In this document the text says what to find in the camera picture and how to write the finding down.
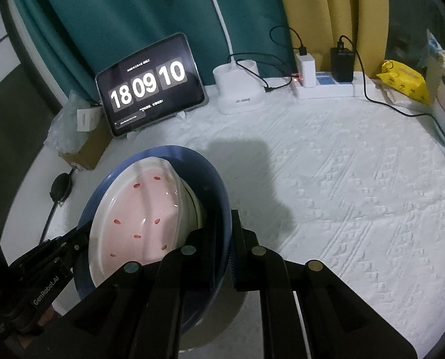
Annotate clear plastic bag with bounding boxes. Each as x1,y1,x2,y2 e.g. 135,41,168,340
45,89,92,154

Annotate blue snack bag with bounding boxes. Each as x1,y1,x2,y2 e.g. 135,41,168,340
426,28,445,68

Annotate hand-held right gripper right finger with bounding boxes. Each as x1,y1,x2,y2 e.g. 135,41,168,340
230,209,419,359

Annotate cream bowl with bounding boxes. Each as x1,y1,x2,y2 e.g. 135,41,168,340
170,165,208,247

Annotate teal curtain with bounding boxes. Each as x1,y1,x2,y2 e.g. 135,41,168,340
11,0,296,128

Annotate large blue bowl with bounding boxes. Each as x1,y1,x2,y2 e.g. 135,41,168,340
74,146,233,339

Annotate black lamp cable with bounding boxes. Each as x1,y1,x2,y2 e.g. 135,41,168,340
227,53,296,93

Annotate cardboard box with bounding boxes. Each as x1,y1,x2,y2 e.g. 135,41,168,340
58,118,111,171

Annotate white desk lamp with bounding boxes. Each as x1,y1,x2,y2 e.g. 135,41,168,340
149,0,268,115

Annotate white charger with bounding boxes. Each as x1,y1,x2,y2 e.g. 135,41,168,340
295,53,316,87

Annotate black cable of white charger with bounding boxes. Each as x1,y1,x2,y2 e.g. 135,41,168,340
269,25,308,56

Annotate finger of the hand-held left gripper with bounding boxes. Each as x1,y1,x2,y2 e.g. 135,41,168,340
56,226,92,270

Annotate white bowl with pink inside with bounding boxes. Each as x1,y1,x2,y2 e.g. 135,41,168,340
89,157,187,288

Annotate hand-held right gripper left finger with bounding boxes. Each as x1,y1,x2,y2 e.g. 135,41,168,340
58,228,223,359

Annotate tablet showing clock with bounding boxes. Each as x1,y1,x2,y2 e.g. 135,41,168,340
94,33,210,138

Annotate black charger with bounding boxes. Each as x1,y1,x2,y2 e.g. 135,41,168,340
330,47,354,83

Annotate black round device with cable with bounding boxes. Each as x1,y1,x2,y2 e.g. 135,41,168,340
39,168,75,240

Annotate white power strip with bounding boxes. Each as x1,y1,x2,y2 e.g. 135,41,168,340
290,72,376,100

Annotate yellow wipes packet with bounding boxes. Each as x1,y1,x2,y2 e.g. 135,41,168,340
375,59,431,106

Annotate yellow curtain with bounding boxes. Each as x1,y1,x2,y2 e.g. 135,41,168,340
271,0,391,79

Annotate small white box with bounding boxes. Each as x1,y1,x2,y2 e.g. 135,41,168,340
76,107,101,132

